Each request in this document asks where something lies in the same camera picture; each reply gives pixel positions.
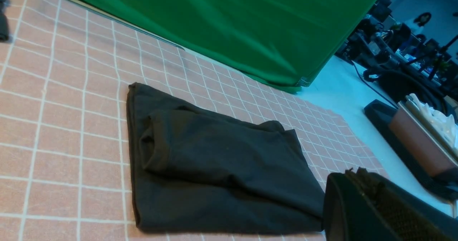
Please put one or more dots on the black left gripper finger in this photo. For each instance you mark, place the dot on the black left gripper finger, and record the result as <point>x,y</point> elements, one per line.
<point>365,206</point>

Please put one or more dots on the dark gray long-sleeved shirt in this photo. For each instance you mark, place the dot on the dark gray long-sleeved shirt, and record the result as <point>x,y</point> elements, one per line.
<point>195,170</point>

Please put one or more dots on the brown cardboard box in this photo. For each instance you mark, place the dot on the brown cardboard box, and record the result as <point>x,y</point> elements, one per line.
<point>427,146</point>

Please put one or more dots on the white plastic bags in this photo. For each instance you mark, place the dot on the white plastic bags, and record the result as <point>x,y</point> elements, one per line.
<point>444,125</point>

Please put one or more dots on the metal binder clip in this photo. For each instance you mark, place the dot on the metal binder clip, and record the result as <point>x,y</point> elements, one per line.
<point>304,82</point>

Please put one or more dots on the cluttered background equipment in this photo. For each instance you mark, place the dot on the cluttered background equipment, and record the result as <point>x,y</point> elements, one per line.
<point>400,60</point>

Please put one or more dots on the green backdrop cloth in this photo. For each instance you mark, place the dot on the green backdrop cloth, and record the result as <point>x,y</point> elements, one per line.
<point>276,42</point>

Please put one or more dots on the dark gray crumpled garment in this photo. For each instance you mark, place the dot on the dark gray crumpled garment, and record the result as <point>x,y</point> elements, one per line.
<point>4,26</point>

